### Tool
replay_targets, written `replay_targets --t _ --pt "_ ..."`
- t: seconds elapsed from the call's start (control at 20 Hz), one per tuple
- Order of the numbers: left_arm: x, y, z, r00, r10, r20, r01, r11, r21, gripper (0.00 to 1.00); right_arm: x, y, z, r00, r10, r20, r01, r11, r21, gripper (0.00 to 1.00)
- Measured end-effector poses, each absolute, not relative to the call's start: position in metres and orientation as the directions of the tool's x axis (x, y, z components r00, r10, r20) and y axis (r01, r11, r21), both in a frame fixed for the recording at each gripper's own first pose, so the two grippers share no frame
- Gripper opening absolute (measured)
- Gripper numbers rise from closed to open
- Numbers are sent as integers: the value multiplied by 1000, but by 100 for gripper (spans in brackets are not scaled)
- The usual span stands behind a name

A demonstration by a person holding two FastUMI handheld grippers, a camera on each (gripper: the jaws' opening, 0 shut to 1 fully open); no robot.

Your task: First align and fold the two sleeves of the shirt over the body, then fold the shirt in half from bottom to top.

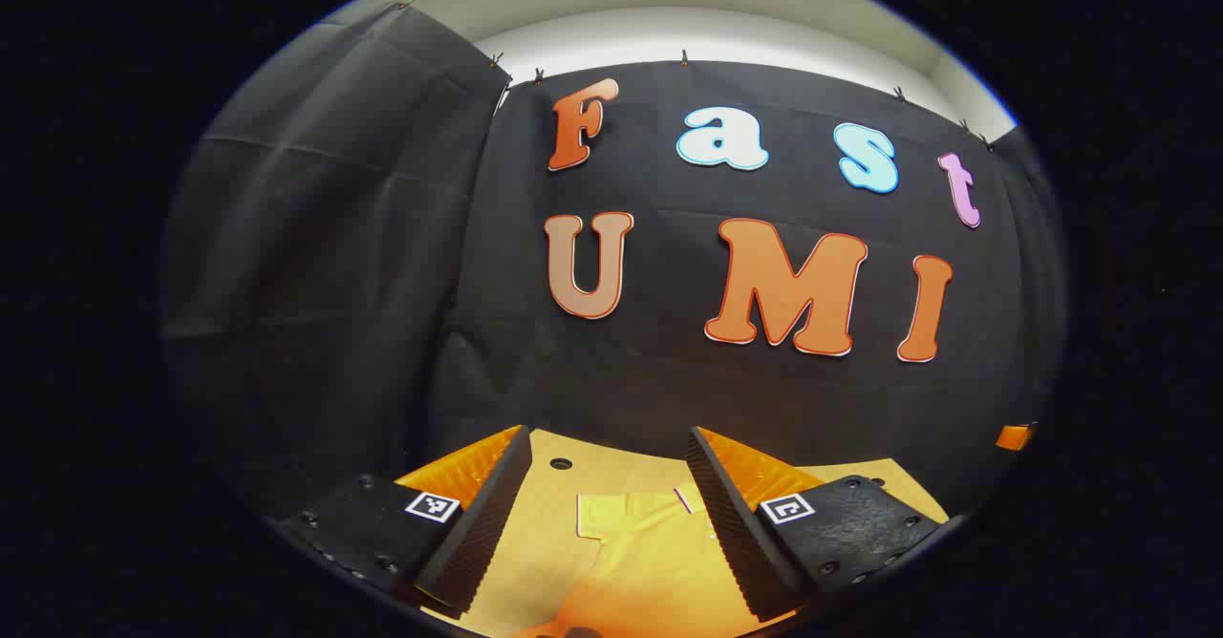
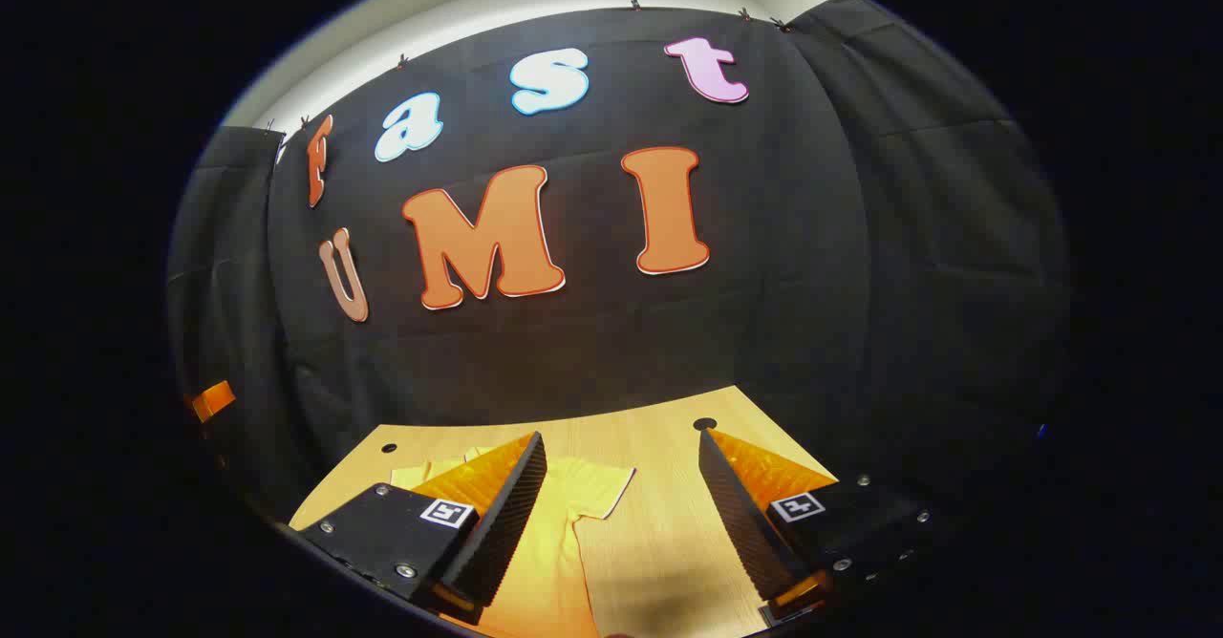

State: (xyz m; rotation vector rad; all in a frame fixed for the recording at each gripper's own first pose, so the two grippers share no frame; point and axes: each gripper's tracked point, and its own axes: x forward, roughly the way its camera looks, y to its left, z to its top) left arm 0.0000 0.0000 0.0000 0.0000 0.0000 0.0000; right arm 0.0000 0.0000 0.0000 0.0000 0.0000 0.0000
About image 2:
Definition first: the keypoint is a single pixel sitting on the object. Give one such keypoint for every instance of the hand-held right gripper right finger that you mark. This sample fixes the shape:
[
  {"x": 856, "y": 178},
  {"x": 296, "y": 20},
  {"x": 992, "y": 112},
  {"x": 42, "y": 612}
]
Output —
[{"x": 745, "y": 523}]

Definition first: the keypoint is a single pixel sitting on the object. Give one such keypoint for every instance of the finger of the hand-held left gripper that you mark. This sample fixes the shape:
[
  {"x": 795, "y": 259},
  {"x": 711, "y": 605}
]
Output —
[{"x": 214, "y": 400}]

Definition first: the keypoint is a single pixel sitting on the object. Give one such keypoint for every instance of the orange T-shirt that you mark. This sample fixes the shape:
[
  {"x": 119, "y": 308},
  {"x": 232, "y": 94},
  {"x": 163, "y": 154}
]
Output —
[{"x": 554, "y": 562}]

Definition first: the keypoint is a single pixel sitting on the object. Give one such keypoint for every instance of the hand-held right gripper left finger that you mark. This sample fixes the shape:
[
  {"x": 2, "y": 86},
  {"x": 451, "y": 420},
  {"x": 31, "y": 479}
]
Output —
[{"x": 506, "y": 523}]

